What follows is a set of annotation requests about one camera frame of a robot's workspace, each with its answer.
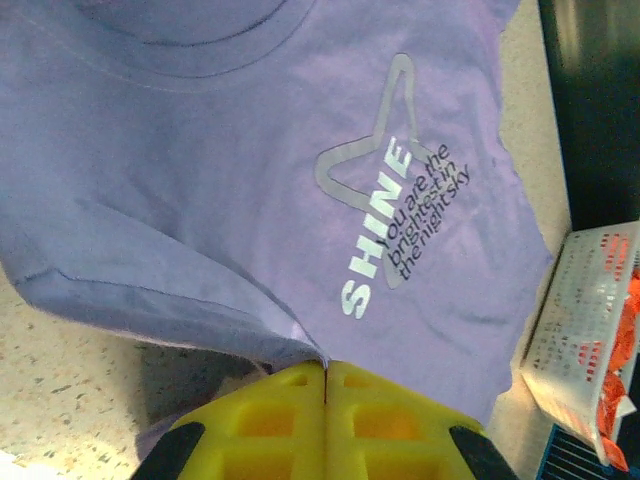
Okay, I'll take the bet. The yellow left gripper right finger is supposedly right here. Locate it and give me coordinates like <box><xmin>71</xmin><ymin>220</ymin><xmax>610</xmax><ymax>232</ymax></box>
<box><xmin>325</xmin><ymin>360</ymin><xmax>521</xmax><ymax>480</ymax></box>

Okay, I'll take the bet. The purple t-shirt with star print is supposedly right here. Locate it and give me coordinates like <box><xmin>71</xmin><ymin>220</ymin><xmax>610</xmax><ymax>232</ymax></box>
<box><xmin>0</xmin><ymin>0</ymin><xmax>555</xmax><ymax>474</ymax></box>

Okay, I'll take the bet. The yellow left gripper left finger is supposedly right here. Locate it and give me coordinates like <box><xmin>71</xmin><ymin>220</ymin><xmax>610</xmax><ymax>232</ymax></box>
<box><xmin>132</xmin><ymin>360</ymin><xmax>327</xmax><ymax>480</ymax></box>

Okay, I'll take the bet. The white perforated plastic basket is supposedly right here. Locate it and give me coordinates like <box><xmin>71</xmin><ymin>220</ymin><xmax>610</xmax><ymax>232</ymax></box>
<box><xmin>519</xmin><ymin>222</ymin><xmax>640</xmax><ymax>474</ymax></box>

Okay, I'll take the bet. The orange t-shirt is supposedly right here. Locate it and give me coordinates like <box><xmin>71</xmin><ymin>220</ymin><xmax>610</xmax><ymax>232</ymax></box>
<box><xmin>597</xmin><ymin>239</ymin><xmax>640</xmax><ymax>474</ymax></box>

